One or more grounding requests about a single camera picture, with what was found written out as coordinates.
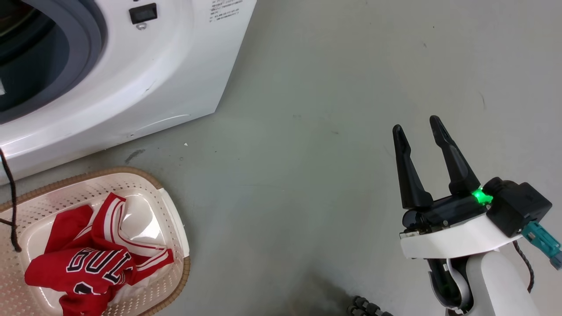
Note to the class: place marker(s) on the grey rubber door seal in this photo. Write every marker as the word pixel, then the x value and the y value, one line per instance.
pixel 83 39

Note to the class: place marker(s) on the cream perforated laundry basket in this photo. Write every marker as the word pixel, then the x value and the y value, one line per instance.
pixel 57 193

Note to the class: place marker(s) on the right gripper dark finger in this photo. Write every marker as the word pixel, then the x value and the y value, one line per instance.
pixel 408 175
pixel 456 166

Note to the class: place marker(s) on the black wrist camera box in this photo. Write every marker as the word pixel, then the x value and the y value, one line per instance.
pixel 518 206

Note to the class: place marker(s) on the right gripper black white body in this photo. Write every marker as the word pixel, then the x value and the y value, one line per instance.
pixel 452 237

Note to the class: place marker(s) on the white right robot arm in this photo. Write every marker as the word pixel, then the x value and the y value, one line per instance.
pixel 496 285

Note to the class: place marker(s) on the white front-load washing machine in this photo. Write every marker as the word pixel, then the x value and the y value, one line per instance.
pixel 153 79

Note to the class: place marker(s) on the red and white basketball jersey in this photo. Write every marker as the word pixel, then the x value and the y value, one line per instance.
pixel 88 263

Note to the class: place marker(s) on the washing machine drum opening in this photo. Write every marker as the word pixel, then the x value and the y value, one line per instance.
pixel 30 57

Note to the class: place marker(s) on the small metal door catch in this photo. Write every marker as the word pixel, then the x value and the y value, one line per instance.
pixel 141 26

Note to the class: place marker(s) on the black door latch socket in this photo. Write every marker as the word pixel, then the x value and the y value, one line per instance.
pixel 142 13

